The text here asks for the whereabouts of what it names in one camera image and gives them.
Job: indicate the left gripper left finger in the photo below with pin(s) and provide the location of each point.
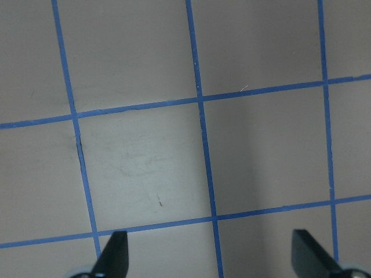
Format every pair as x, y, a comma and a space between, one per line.
114, 259

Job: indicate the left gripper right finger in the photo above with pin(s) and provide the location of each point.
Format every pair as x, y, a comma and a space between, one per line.
309, 259

